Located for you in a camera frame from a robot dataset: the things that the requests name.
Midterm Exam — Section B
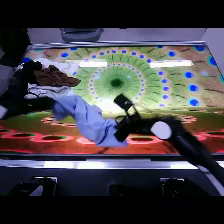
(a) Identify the silver frame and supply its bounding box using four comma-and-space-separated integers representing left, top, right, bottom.
0, 40, 224, 197

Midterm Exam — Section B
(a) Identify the light blue shirt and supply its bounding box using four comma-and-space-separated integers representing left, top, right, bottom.
52, 94, 130, 148

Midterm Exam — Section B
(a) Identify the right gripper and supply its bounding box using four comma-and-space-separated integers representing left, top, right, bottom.
113, 111, 144, 143

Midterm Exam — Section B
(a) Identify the white garment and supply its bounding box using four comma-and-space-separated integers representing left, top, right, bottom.
23, 57, 80, 101

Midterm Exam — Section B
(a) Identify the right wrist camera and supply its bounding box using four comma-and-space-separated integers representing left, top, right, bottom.
113, 93, 136, 113

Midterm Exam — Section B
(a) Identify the brown garment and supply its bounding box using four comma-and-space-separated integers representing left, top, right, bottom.
33, 64, 82, 89

